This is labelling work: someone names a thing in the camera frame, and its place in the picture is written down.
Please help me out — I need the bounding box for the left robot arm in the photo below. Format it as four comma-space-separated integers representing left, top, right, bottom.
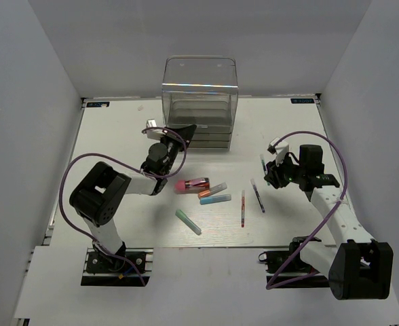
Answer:
69, 124, 197, 271

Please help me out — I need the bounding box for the orange capped highlighter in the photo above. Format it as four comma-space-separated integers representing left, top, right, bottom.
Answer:
197, 183, 227, 199

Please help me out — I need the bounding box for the blue purple pen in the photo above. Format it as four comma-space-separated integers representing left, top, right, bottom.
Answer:
250, 179, 265, 213

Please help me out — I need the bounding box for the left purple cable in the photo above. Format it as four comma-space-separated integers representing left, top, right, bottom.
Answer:
58, 126, 188, 286

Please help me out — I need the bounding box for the blue capped highlighter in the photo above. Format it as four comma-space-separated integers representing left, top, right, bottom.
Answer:
199, 194, 231, 205

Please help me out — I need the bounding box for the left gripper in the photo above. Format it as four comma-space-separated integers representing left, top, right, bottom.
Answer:
159, 125, 197, 176

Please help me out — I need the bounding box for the clear drawer organizer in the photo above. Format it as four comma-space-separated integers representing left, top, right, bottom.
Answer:
161, 55, 239, 150

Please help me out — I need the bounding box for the green capped highlighter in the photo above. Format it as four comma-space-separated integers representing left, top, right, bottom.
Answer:
175, 209, 202, 236

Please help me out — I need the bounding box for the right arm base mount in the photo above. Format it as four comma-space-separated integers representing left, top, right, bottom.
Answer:
258, 236, 329, 289

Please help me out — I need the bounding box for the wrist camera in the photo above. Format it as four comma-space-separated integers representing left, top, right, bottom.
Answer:
267, 137, 289, 166
142, 119, 166, 141

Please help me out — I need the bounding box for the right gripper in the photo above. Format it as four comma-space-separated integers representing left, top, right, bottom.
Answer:
265, 151, 306, 189

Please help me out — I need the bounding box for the green pen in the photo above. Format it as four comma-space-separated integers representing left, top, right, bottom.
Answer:
259, 154, 270, 186

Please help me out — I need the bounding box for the red pen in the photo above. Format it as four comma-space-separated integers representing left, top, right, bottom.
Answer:
241, 189, 246, 228

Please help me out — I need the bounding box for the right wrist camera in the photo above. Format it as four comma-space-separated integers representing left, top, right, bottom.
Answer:
267, 137, 289, 166

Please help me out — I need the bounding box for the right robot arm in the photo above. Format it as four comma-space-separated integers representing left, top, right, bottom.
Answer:
265, 140, 394, 300

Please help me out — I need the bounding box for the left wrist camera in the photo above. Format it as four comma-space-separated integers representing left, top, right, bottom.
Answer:
142, 119, 166, 141

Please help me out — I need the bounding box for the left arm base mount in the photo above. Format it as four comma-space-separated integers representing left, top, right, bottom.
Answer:
81, 249, 153, 287

